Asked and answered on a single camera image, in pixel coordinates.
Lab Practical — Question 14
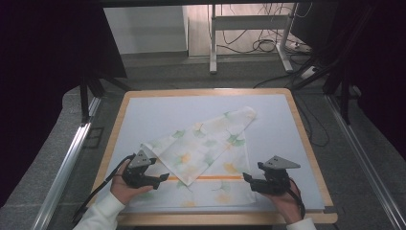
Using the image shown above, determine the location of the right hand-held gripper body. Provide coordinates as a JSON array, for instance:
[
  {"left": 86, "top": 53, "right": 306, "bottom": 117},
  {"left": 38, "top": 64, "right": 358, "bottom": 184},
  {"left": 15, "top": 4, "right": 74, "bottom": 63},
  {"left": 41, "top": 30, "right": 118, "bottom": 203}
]
[{"left": 255, "top": 155, "right": 302, "bottom": 196}]

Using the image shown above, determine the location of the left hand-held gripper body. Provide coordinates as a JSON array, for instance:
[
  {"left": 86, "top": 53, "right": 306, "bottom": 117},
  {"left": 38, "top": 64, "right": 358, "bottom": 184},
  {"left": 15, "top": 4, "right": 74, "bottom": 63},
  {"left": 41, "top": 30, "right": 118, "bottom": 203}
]
[{"left": 122, "top": 149, "right": 161, "bottom": 190}]

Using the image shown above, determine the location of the white leaf-print cloth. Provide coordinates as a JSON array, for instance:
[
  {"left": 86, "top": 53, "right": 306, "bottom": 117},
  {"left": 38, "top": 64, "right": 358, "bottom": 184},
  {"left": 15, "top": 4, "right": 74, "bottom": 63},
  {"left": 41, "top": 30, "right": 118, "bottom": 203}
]
[{"left": 126, "top": 105, "right": 259, "bottom": 209}]

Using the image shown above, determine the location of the person's left hand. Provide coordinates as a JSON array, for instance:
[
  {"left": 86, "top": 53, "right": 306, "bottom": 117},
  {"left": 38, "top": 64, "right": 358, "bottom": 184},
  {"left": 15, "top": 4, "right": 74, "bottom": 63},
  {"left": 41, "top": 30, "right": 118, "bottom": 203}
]
[{"left": 109, "top": 160, "right": 155, "bottom": 206}]

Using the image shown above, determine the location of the person's right hand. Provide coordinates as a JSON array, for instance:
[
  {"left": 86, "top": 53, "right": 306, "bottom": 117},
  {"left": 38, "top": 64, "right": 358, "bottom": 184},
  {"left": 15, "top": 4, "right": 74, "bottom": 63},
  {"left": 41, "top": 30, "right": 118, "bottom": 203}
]
[{"left": 260, "top": 179, "right": 305, "bottom": 225}]

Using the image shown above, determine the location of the white table mat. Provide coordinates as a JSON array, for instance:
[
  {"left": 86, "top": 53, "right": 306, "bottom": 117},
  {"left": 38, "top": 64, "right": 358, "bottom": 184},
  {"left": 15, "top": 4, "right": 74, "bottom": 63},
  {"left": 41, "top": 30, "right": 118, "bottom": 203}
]
[{"left": 92, "top": 93, "right": 327, "bottom": 214}]

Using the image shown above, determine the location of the dark floor grate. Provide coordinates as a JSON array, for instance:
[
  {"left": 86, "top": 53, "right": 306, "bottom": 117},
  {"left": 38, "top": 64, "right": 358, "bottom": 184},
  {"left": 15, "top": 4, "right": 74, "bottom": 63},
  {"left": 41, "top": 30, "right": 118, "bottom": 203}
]
[{"left": 82, "top": 126, "right": 105, "bottom": 150}]

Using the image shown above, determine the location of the black metal stand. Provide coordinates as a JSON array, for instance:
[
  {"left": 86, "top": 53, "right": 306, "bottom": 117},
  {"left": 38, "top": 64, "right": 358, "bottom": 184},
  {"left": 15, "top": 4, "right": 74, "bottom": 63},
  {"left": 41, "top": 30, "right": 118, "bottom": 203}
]
[
  {"left": 79, "top": 72, "right": 132, "bottom": 125},
  {"left": 290, "top": 56, "right": 363, "bottom": 127}
]

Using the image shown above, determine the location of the white power strip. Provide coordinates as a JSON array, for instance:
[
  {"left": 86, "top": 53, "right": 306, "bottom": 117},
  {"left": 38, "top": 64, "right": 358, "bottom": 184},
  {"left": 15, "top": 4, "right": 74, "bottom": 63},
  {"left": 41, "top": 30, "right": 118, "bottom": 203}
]
[{"left": 300, "top": 64, "right": 320, "bottom": 81}]

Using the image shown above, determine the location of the dark curtain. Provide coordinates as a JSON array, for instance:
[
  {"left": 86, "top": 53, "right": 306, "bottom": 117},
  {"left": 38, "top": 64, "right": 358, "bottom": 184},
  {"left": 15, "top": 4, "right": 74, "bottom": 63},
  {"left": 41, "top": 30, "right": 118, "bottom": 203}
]
[
  {"left": 331, "top": 0, "right": 406, "bottom": 159},
  {"left": 0, "top": 0, "right": 128, "bottom": 207}
]

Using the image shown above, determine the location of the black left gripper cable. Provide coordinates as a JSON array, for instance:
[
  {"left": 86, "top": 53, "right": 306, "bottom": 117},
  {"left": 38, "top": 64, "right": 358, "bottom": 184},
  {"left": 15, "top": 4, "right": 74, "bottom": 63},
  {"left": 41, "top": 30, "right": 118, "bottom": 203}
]
[{"left": 72, "top": 153, "right": 137, "bottom": 224}]

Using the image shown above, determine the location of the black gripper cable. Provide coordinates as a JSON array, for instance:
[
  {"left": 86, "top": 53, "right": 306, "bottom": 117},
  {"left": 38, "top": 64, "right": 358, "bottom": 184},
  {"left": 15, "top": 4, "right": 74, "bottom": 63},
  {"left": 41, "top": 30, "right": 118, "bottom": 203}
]
[
  {"left": 286, "top": 177, "right": 306, "bottom": 220},
  {"left": 72, "top": 153, "right": 137, "bottom": 224}
]

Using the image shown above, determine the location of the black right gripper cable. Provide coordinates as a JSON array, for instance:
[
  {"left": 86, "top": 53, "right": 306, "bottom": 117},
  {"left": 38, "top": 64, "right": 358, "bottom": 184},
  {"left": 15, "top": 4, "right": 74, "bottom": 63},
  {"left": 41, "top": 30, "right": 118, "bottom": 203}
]
[{"left": 286, "top": 177, "right": 306, "bottom": 220}]

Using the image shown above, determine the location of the thin black floor cable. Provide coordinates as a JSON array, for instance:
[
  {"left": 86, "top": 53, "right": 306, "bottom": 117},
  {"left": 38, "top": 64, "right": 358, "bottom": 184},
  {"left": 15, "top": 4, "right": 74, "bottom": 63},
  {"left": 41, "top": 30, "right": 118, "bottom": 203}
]
[{"left": 295, "top": 93, "right": 330, "bottom": 149}]

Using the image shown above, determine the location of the aluminium floor rail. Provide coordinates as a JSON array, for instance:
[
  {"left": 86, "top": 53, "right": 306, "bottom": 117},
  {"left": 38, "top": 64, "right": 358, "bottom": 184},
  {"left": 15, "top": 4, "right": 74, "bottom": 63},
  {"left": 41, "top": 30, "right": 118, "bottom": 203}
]
[
  {"left": 31, "top": 96, "right": 102, "bottom": 230},
  {"left": 325, "top": 94, "right": 406, "bottom": 230}
]

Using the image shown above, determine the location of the tangle of black floor cables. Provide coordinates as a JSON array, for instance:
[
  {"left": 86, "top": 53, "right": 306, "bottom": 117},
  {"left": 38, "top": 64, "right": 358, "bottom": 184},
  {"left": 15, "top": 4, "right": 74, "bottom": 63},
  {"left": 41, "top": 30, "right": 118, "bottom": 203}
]
[{"left": 216, "top": 2, "right": 315, "bottom": 56}]

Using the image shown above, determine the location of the white wall panel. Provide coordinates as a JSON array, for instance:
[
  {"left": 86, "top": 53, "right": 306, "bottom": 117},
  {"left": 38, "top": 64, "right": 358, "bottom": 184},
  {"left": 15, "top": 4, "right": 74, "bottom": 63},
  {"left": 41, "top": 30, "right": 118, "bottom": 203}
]
[{"left": 102, "top": 5, "right": 190, "bottom": 56}]

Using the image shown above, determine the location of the white metal desk frame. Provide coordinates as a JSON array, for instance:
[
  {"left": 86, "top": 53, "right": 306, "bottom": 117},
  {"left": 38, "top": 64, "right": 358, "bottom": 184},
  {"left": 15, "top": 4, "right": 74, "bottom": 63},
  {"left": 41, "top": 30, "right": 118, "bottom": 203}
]
[{"left": 209, "top": 2, "right": 295, "bottom": 75}]

